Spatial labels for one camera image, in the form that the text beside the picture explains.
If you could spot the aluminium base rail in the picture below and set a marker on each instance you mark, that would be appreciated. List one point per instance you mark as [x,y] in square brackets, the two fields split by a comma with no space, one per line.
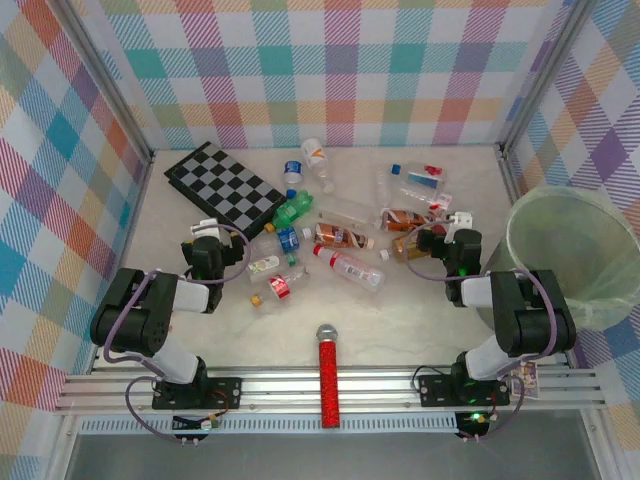
[280,392]

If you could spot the crushed bottle blue label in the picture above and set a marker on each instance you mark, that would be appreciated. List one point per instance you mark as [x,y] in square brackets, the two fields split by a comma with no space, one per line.
[294,167]

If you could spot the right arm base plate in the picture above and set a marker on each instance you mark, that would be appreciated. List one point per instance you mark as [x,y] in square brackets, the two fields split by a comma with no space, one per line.
[435,390]

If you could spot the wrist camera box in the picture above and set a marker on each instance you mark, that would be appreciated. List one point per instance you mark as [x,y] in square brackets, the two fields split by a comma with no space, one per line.
[461,218]
[205,226]

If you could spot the brown bottle white swirl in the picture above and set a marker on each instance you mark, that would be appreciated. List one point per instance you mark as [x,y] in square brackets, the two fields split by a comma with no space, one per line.
[402,220]

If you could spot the clear bottle red white label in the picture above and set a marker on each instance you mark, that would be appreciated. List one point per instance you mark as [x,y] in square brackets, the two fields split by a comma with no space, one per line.
[440,201]

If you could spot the clear bottle red cap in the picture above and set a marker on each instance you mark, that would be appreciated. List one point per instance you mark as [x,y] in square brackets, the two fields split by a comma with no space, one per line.
[350,267]

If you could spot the white bottle orange V label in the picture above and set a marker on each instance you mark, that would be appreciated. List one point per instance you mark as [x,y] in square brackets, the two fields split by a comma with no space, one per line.
[314,155]

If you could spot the controller board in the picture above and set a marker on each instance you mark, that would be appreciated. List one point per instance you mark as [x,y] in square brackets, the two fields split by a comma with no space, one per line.
[475,417]
[205,424]

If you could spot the clear bottle blue cap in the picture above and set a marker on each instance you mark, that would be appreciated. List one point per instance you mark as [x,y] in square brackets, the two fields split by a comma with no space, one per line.
[417,177]

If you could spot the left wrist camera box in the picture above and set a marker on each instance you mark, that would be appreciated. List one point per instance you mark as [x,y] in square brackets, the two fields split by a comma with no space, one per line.
[205,226]

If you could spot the red glitter microphone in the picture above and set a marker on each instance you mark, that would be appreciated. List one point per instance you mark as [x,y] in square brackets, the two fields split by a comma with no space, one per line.
[328,380]

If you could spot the right controller board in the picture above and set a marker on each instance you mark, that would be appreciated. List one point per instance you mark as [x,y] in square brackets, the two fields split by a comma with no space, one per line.
[475,417]

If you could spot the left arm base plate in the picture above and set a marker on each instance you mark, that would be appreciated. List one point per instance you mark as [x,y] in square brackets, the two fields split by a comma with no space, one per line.
[225,392]

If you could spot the amber tea bottle red label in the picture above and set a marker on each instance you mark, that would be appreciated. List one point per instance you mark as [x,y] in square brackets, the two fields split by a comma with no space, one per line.
[402,247]

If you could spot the slim clear plastic bottle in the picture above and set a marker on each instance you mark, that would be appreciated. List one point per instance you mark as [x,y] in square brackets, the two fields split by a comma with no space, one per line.
[383,187]

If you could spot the red label bottle yellow cap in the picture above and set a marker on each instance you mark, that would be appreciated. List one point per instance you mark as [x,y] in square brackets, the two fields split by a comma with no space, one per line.
[279,286]

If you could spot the clear bottle blue label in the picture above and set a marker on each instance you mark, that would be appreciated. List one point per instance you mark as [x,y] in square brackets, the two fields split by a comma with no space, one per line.
[287,239]

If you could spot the green plastic bottle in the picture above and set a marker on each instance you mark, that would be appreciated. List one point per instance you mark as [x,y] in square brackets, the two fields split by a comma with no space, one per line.
[295,210]

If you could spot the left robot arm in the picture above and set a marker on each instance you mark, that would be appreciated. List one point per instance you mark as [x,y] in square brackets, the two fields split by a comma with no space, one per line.
[130,325]

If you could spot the brown coffee bottle pink cap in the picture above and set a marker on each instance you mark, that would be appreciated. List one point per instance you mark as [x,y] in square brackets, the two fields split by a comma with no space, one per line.
[340,235]

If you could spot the left aluminium frame post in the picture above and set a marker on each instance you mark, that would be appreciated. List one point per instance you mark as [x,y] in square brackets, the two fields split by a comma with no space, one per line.
[106,75]

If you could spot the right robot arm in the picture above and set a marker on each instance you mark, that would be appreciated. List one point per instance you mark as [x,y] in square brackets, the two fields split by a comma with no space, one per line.
[530,320]

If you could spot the right aluminium frame post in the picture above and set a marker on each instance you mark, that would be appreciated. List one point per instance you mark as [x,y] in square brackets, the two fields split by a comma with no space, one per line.
[544,75]

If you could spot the bin with green liner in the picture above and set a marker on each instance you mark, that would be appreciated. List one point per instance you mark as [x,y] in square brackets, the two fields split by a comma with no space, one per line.
[565,240]

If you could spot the black grey chessboard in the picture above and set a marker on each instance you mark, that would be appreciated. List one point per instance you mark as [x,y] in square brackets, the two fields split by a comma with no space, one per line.
[220,185]

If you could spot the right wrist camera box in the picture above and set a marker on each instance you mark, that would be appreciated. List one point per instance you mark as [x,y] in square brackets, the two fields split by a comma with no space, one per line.
[461,218]

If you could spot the aluminium frame post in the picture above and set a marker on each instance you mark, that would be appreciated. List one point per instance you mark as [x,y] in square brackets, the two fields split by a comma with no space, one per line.
[106,75]
[544,75]

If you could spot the left controller board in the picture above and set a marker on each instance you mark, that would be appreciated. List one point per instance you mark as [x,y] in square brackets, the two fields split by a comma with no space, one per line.
[205,424]

